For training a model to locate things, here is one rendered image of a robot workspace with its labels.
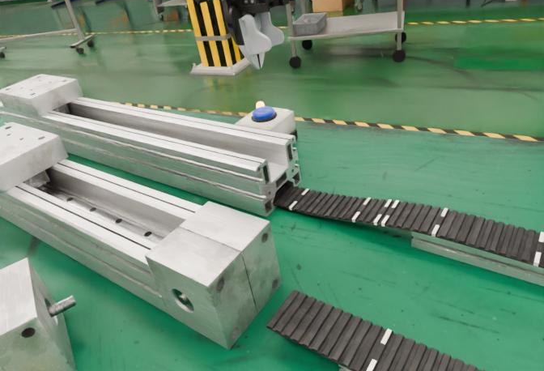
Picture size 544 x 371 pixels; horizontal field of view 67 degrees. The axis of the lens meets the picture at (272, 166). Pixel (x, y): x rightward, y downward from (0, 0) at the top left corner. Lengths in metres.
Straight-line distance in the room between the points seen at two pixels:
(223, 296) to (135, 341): 0.13
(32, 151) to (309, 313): 0.48
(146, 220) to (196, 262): 0.18
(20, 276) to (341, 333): 0.33
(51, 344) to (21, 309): 0.04
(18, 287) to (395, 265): 0.40
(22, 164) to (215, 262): 0.40
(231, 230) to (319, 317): 0.12
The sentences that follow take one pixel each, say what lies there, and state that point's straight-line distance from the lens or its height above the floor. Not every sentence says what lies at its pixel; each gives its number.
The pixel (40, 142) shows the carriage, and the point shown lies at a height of 0.90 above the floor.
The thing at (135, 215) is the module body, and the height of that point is 0.83.
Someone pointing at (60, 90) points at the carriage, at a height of 0.90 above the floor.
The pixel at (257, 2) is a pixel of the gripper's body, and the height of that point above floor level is 1.04.
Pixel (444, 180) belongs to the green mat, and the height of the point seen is 0.78.
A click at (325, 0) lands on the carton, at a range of 5.51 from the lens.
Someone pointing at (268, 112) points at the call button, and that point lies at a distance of 0.74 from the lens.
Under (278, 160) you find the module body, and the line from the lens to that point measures 0.62.
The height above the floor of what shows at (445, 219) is 0.81.
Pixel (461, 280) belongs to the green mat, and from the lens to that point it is 0.51.
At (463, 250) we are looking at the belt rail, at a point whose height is 0.79.
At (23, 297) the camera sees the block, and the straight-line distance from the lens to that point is 0.48.
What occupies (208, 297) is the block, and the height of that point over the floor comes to 0.86.
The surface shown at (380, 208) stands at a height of 0.80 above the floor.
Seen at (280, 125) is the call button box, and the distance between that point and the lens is 0.73.
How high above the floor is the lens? 1.15
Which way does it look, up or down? 31 degrees down
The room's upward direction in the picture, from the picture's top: 10 degrees counter-clockwise
